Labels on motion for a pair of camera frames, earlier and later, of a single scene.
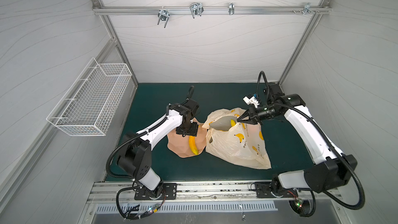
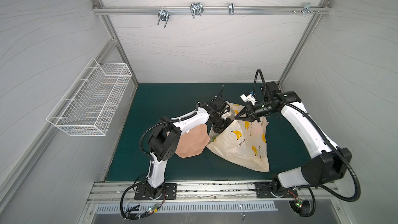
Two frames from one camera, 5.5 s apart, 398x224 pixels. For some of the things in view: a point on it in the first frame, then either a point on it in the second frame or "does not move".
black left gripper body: [190, 128] -> [220, 124]
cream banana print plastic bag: [243, 142] does not move
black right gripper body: [253, 115] does not move
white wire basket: [90, 106] does not move
